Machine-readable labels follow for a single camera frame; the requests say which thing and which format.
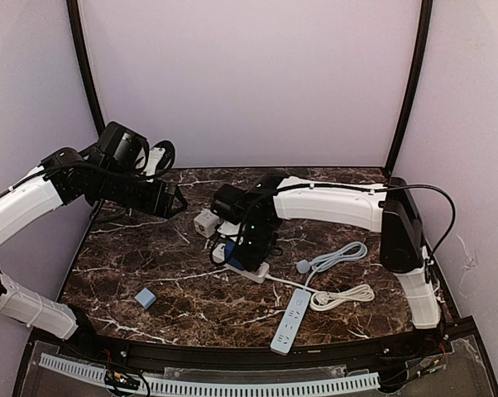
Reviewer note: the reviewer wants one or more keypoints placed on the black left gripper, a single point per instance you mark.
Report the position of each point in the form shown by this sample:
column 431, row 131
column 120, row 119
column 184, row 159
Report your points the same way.
column 169, row 199

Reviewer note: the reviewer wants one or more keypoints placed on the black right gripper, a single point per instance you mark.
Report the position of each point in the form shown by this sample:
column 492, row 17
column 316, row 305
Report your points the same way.
column 257, row 256

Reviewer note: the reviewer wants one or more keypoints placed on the blue cube socket adapter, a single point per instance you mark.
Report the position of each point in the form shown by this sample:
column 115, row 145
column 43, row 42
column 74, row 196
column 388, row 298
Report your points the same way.
column 228, row 253

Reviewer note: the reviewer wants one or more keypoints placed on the white cube socket adapter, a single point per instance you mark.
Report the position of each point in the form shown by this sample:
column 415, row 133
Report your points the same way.
column 205, row 223

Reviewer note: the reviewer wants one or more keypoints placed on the light blue plug adapter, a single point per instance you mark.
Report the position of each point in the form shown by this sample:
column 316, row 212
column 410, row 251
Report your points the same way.
column 145, row 298

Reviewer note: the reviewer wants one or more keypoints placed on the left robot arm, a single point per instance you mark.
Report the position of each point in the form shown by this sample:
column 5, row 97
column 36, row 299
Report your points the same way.
column 120, row 167

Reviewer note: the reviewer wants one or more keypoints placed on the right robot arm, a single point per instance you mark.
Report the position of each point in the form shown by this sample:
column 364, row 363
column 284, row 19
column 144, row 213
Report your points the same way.
column 388, row 209

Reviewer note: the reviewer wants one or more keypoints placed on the light blue power strip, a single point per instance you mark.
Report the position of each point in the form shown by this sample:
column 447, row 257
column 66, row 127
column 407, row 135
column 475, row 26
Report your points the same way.
column 290, row 323

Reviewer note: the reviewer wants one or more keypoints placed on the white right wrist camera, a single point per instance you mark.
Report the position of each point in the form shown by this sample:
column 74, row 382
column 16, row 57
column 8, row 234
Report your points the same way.
column 227, row 230

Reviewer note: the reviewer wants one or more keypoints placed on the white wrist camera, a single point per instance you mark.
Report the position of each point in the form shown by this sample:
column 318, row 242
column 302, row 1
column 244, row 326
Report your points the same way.
column 227, row 230
column 161, row 159

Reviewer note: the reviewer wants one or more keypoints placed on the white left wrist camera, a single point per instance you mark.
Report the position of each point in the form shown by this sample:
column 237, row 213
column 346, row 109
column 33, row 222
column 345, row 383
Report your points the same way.
column 161, row 159

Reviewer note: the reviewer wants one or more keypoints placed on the slotted cable duct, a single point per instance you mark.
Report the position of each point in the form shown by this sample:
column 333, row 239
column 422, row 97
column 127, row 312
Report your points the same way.
column 319, row 381

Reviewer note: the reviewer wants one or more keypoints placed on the black table frame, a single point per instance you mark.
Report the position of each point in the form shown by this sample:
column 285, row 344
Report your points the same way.
column 147, row 356

